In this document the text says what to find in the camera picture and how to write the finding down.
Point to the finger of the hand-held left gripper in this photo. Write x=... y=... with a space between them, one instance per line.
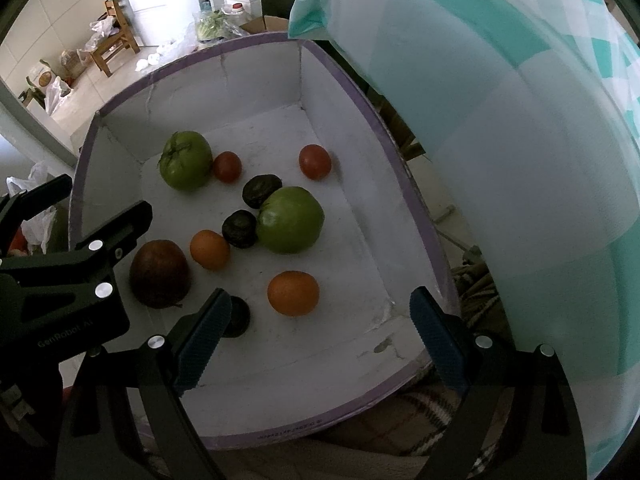
x=45 y=192
x=125 y=225

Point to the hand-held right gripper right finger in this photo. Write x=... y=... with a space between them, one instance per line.
x=440 y=340

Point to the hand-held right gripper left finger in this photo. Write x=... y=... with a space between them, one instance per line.
x=205 y=340

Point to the orange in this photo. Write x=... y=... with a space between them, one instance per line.
x=293 y=294
x=210 y=250

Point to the white cardboard box purple rim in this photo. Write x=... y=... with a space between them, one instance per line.
x=340 y=260

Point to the dark wrinkled passion fruit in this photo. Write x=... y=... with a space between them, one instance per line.
x=240 y=317

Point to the dark red apple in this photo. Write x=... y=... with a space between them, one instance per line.
x=160 y=275

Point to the green tomato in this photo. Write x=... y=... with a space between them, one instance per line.
x=292 y=222
x=187 y=165

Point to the dark avocado lower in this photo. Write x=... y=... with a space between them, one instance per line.
x=239 y=230

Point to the dark avocado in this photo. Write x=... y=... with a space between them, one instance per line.
x=261 y=190
x=239 y=230

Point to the small red tomato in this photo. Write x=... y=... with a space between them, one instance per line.
x=227 y=167
x=315 y=162

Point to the printed sack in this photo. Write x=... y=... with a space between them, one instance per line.
x=42 y=75

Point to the brown bag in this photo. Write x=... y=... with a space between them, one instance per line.
x=72 y=62

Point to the dark avocado upper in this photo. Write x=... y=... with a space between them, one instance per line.
x=261 y=190

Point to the white crumpled plastic bag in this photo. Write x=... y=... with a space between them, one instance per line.
x=172 y=49
x=148 y=63

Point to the clear plastic bag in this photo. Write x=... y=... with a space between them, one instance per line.
x=102 y=27

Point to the wooden chair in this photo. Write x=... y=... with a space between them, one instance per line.
x=117 y=30

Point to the plastic bag of greens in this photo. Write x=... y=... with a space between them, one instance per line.
x=212 y=25

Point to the teal checked plastic sheet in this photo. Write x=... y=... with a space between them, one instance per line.
x=500 y=110

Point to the clear plastic bottle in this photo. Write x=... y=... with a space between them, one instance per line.
x=236 y=12

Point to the brown cardboard box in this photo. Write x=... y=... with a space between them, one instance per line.
x=267 y=25

